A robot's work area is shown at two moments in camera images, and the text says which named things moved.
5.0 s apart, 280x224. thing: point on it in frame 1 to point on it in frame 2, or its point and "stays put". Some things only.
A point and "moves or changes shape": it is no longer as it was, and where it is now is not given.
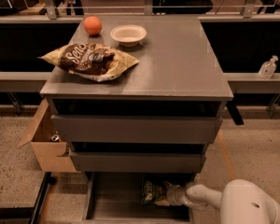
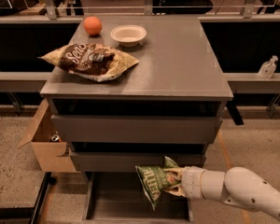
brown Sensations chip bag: x=91 y=62 stays put
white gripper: x=176 y=194 to x=191 y=181
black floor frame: x=25 y=213 stays put
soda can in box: x=55 y=137 stays put
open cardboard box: x=48 y=153 stays put
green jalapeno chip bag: x=150 y=192 moves or changes shape
